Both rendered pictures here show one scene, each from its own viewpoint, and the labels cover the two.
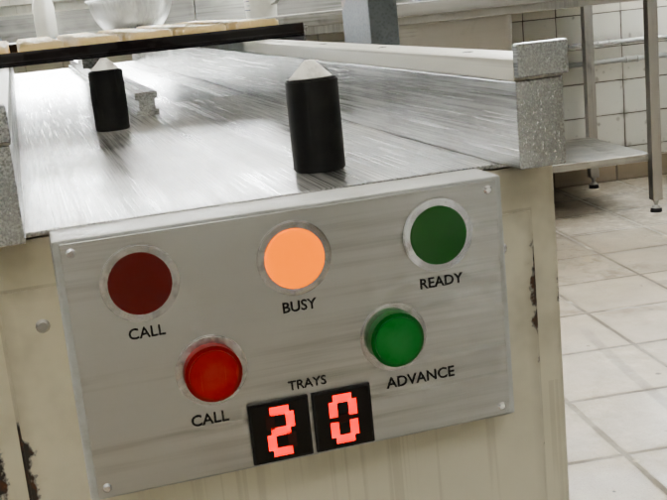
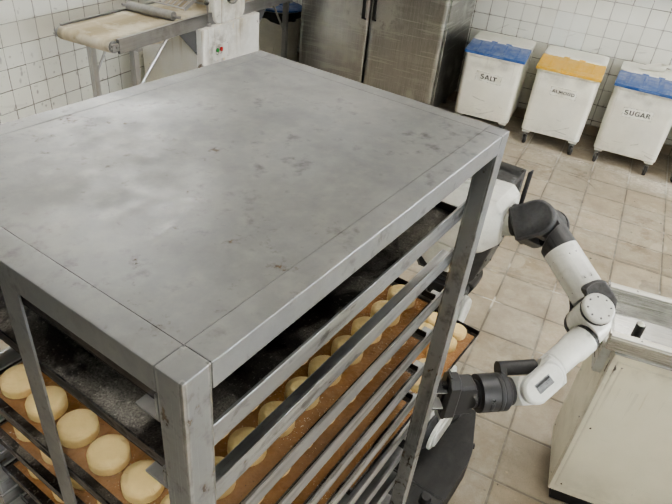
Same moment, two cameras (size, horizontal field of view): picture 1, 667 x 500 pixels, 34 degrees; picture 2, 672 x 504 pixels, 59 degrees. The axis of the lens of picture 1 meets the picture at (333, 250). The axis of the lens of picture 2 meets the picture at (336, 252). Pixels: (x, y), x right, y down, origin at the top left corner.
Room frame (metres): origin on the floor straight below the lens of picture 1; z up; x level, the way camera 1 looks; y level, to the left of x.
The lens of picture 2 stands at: (0.59, -1.89, 2.15)
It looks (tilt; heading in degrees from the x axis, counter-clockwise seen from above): 35 degrees down; 122
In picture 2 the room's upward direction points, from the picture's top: 7 degrees clockwise
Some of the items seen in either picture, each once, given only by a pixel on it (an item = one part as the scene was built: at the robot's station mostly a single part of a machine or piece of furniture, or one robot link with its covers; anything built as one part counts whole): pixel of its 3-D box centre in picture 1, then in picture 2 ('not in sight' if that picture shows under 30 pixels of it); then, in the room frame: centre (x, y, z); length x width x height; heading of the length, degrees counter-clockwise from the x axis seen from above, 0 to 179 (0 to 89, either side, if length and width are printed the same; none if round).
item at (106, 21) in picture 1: (131, 14); not in sight; (4.17, 0.66, 0.94); 0.33 x 0.33 x 0.12
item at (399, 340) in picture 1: (393, 336); not in sight; (0.56, -0.03, 0.76); 0.03 x 0.02 x 0.03; 105
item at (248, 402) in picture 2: not in sight; (355, 295); (0.31, -1.38, 1.68); 0.64 x 0.03 x 0.03; 91
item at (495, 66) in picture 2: not in sight; (492, 83); (-1.26, 3.54, 0.38); 0.64 x 0.54 x 0.77; 101
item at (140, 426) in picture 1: (295, 327); (602, 335); (0.57, 0.03, 0.77); 0.24 x 0.04 x 0.14; 105
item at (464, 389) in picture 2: not in sight; (468, 392); (0.38, -0.92, 1.15); 0.12 x 0.10 x 0.13; 45
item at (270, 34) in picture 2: not in sight; (277, 35); (-3.64, 3.22, 0.33); 0.54 x 0.53 x 0.66; 9
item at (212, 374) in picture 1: (211, 370); not in sight; (0.54, 0.07, 0.76); 0.03 x 0.02 x 0.03; 105
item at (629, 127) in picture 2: not in sight; (636, 118); (0.02, 3.74, 0.38); 0.64 x 0.54 x 0.77; 98
